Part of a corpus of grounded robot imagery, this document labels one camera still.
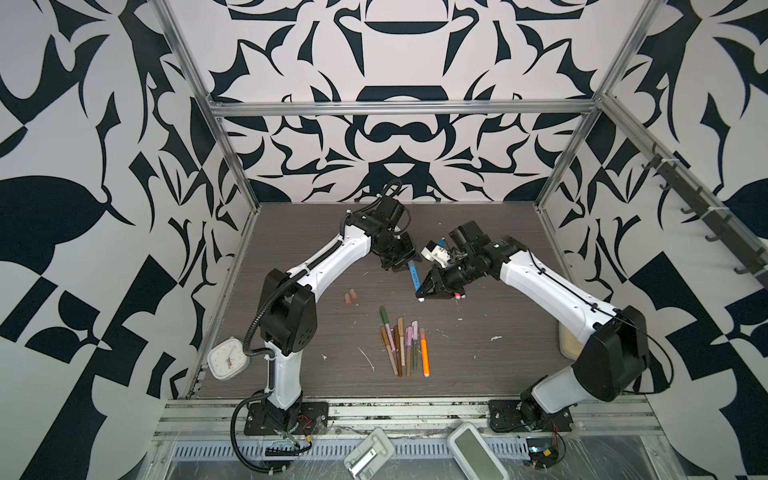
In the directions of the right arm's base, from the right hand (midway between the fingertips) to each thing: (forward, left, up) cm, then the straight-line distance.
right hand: (420, 294), depth 75 cm
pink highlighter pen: (-2, -8, +2) cm, 9 cm away
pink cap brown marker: (-6, +2, -19) cm, 20 cm away
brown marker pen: (-8, +5, -19) cm, 21 cm away
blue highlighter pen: (+6, +1, 0) cm, 6 cm away
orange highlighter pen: (-11, -2, -19) cm, 22 cm away
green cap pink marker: (0, +9, -19) cm, 21 cm away
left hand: (+12, -2, -1) cm, 12 cm away
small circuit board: (-31, -28, -21) cm, 46 cm away
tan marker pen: (-7, +8, -19) cm, 21 cm away
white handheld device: (-32, +13, -16) cm, 38 cm away
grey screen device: (-32, -11, -15) cm, 37 cm away
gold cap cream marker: (-5, +4, -18) cm, 19 cm away
